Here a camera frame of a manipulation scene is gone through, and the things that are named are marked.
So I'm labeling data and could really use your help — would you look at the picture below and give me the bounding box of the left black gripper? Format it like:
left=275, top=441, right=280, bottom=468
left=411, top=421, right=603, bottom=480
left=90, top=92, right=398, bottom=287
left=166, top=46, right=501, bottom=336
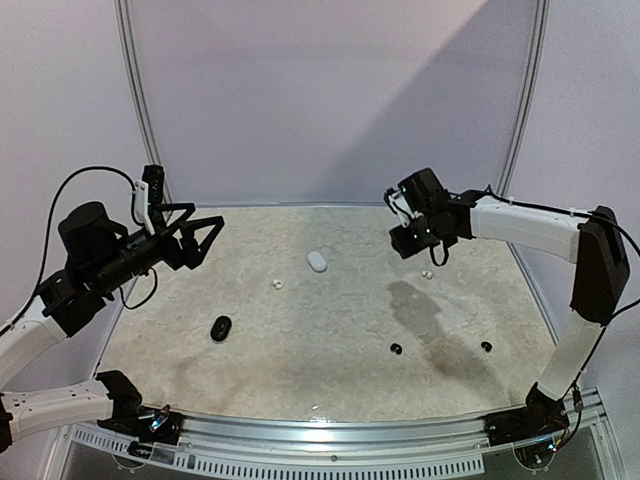
left=92, top=202, right=223, bottom=293

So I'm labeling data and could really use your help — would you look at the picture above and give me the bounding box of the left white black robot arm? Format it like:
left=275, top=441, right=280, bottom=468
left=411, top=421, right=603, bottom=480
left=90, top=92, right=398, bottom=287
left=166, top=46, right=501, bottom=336
left=1, top=201, right=225, bottom=449

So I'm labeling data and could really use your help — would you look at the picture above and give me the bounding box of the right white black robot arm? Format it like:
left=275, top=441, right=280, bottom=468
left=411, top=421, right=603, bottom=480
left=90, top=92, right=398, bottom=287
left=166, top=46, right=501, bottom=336
left=383, top=168, right=632, bottom=436

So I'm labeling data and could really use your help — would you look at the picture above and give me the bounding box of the small white oval case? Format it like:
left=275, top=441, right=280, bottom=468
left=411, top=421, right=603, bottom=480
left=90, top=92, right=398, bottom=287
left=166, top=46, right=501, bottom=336
left=307, top=251, right=328, bottom=273

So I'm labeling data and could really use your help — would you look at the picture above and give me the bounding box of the black oval charging case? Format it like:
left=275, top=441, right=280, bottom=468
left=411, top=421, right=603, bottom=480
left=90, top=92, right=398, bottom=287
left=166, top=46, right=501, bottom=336
left=209, top=316, right=232, bottom=343

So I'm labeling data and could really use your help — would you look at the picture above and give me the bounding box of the black earbud centre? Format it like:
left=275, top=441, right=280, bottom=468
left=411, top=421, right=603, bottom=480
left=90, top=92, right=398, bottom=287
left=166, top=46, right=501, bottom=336
left=390, top=343, right=403, bottom=355

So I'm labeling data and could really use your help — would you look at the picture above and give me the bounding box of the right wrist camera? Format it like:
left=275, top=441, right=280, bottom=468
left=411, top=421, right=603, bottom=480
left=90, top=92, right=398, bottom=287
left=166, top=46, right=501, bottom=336
left=383, top=187, right=415, bottom=228

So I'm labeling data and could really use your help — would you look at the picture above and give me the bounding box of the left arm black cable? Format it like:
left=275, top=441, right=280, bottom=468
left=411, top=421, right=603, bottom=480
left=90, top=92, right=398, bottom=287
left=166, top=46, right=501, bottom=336
left=0, top=167, right=161, bottom=331

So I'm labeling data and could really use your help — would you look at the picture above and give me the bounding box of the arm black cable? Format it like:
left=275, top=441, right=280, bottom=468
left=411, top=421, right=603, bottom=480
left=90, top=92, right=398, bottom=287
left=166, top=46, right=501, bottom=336
left=427, top=184, right=640, bottom=321
left=0, top=167, right=161, bottom=331

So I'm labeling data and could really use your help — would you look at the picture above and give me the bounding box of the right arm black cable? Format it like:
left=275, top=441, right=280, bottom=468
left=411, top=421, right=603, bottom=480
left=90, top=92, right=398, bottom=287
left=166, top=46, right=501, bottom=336
left=427, top=184, right=640, bottom=321

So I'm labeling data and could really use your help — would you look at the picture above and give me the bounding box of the left aluminium frame post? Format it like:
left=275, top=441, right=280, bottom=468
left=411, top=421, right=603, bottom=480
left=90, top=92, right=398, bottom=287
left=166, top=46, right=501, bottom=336
left=113, top=0, right=166, bottom=171

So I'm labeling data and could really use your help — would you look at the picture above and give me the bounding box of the aluminium frame post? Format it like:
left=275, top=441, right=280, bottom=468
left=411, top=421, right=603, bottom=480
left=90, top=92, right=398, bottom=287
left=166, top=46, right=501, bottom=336
left=113, top=0, right=166, bottom=171
left=487, top=0, right=550, bottom=201

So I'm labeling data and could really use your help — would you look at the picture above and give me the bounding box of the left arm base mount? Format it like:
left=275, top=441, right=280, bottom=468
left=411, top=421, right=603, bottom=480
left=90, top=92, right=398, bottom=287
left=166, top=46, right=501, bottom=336
left=95, top=370, right=185, bottom=446

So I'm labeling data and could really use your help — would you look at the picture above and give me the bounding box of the aluminium front rail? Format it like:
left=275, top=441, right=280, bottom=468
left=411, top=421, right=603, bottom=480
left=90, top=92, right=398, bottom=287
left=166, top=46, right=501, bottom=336
left=59, top=387, right=609, bottom=476

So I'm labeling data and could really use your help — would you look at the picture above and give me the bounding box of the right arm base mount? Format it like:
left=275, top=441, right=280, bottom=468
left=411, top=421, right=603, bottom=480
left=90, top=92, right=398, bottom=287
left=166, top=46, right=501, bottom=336
left=481, top=379, right=584, bottom=449

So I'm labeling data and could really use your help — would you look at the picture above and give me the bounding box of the right aluminium frame post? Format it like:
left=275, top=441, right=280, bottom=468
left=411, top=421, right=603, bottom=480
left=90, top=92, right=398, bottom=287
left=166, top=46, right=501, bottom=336
left=487, top=0, right=550, bottom=201

